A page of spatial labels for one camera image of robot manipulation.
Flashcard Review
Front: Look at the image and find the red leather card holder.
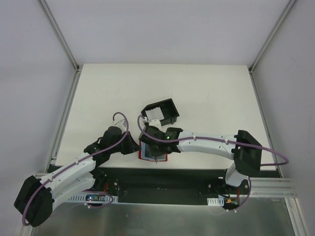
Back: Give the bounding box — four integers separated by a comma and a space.
138, 141, 168, 163

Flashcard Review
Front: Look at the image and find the black card box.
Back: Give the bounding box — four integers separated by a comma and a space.
141, 98, 180, 126

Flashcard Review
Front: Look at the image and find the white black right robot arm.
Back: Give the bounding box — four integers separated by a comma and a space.
139, 125, 262, 194

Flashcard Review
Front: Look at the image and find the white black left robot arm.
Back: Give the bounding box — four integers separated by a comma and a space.
14, 126, 140, 227

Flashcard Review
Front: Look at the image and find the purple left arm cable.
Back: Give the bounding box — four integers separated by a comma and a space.
22, 112, 129, 226

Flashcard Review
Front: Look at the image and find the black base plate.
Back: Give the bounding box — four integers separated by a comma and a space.
89, 167, 249, 206

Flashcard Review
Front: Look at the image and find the left white cable duct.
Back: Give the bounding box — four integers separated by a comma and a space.
66, 193, 118, 204

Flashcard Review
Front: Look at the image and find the white cable duct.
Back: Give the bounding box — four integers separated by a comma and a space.
66, 193, 118, 204
207, 197, 224, 207

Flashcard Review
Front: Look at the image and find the right white cable duct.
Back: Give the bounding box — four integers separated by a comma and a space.
207, 197, 224, 207

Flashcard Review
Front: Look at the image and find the aluminium front rail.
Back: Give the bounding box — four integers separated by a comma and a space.
250, 178, 297, 198

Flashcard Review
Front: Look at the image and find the left aluminium frame post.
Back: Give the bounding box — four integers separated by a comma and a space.
37, 0, 80, 72

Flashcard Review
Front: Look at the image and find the aluminium frame post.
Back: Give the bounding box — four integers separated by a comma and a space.
37, 0, 80, 72
248, 0, 298, 74

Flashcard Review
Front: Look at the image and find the right aluminium frame post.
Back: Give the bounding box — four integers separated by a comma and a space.
248, 0, 298, 74

